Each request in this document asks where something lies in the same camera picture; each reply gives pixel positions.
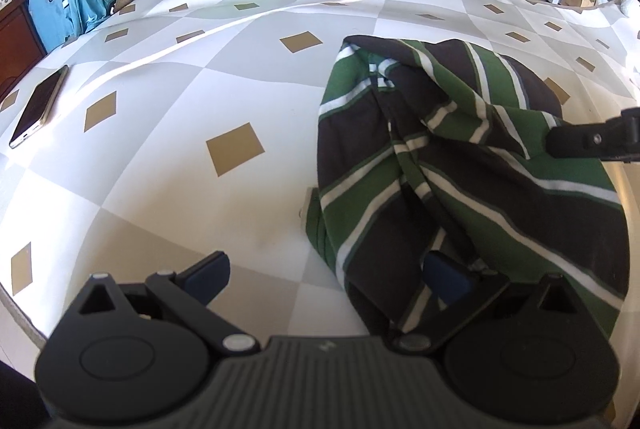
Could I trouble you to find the white grey diamond tablecloth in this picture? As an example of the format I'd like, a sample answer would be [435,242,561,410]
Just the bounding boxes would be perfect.
[0,0,640,360]

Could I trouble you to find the dark red wooden cabinet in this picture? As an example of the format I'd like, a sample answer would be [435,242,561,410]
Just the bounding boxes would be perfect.
[0,0,47,100]

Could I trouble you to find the green black striped shirt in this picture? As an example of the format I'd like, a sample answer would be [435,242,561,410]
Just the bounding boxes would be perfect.
[305,35,630,334]

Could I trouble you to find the gold smartphone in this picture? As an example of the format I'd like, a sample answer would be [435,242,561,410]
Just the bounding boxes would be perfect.
[9,65,70,149]

